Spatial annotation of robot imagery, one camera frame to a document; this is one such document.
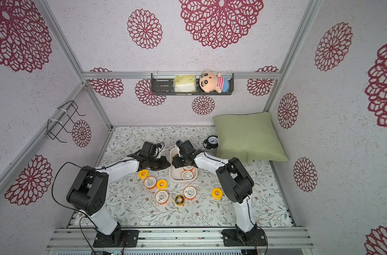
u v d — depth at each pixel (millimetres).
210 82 851
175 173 962
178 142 875
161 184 901
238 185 531
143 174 945
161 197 866
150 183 903
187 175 942
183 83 898
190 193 873
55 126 728
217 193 876
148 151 745
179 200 853
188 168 947
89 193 472
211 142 1091
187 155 744
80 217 809
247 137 955
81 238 746
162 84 1001
